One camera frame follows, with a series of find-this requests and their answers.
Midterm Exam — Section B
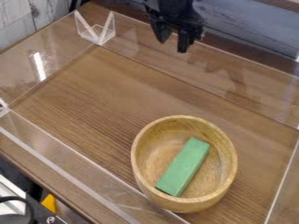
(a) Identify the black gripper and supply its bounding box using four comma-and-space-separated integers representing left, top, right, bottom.
143, 0, 205, 53

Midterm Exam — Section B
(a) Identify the green rectangular block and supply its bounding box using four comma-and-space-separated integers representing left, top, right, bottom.
155, 137, 211, 197

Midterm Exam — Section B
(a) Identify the brown wooden bowl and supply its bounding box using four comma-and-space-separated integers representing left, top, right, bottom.
131, 115, 239, 214

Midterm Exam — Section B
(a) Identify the yellow black device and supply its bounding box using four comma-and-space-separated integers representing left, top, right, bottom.
35, 193, 68, 224

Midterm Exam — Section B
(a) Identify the clear acrylic corner bracket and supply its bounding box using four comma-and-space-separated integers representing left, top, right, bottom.
73, 10, 116, 46

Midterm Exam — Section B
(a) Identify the black cable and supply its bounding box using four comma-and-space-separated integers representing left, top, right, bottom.
0, 195, 36, 224

